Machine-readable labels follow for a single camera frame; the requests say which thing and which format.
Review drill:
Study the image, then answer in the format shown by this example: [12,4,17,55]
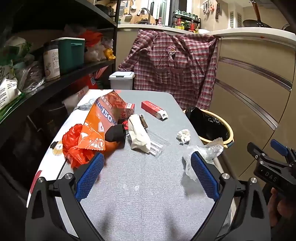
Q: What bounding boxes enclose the black bin liner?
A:
[185,107,230,142]

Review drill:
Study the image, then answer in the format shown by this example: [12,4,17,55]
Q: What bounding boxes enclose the hanging kitchen utensils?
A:
[202,0,223,19]

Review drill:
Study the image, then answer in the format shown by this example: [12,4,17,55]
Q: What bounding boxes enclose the white printed sack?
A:
[63,91,84,110]

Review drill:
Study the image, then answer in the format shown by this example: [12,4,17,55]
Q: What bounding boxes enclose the yellow rimmed trash bin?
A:
[184,107,234,149]

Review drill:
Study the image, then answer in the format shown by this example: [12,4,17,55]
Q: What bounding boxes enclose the green white food package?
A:
[0,36,33,109]

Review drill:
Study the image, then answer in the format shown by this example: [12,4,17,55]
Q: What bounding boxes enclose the white lidded bin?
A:
[109,71,136,90]

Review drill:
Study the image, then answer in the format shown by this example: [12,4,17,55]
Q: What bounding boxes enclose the red plaid shirt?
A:
[119,29,218,111]

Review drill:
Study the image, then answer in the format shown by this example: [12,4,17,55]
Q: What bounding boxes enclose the chrome faucet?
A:
[137,8,152,24]

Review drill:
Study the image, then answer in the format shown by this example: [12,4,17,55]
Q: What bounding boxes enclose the dark plastic bag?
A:
[20,61,46,93]

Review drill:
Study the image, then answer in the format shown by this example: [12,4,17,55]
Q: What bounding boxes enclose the red orange crinkled bag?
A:
[81,30,103,47]

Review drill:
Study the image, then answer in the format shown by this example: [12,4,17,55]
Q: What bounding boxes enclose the orange sack blue label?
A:
[84,67,109,90]

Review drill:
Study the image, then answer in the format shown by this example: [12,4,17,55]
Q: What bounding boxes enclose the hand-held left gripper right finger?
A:
[190,151,271,241]

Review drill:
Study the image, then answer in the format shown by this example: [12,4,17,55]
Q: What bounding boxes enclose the black cloth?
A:
[106,124,127,142]

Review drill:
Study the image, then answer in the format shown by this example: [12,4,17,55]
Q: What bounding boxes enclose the white tissue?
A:
[176,128,191,145]

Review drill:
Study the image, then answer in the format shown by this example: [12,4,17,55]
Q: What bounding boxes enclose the brown wrapper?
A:
[138,115,149,128]

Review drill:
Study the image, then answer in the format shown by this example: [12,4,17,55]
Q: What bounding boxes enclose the orange plastic bag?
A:
[62,124,93,169]

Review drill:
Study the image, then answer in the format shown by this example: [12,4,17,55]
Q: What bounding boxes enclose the black metal shelf rack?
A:
[0,0,122,139]

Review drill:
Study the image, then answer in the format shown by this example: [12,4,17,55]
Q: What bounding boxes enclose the translucent white plastic bag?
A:
[84,43,107,62]

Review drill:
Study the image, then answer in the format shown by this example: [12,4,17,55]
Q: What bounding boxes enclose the black frying pan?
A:
[242,0,272,29]

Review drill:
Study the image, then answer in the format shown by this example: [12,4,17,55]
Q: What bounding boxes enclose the clear plastic wrap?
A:
[183,137,224,181]

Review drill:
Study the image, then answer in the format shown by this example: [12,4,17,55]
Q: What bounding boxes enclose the dark cooking pot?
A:
[95,3,115,16]

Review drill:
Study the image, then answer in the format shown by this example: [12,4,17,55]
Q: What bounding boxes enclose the wooden cutting board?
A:
[130,14,156,25]

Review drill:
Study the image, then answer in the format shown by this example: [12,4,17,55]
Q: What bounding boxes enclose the clear plastic tube pack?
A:
[148,132,167,156]

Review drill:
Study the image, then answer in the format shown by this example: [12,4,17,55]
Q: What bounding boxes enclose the person's right hand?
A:
[266,188,296,227]

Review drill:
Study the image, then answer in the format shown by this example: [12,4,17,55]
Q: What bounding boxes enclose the red long carton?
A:
[141,100,169,121]

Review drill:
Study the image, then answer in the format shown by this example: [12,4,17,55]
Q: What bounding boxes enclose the labelled tin can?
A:
[43,40,61,81]

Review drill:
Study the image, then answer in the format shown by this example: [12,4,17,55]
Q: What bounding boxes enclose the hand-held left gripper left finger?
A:
[25,152,105,241]

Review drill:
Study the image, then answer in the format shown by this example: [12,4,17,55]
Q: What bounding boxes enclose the beige kitchen cabinet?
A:
[208,35,296,186]

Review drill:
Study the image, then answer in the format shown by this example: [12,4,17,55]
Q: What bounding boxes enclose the orange snack bag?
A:
[78,90,130,154]

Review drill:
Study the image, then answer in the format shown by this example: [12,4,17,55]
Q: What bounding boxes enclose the white kitchen countertop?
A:
[117,23,296,47]

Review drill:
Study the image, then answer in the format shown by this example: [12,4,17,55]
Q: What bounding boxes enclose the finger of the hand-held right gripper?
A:
[270,139,296,163]
[247,142,269,161]

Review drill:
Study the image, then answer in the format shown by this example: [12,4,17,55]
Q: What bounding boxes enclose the green plastic container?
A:
[58,37,85,74]

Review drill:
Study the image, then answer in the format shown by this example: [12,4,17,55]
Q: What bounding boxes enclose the white cloth pouch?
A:
[128,114,152,154]

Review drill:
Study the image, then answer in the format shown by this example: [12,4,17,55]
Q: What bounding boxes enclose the small red white carton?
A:
[118,103,136,123]

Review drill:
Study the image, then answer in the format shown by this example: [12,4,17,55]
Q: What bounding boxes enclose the black spice rack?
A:
[172,9,201,32]

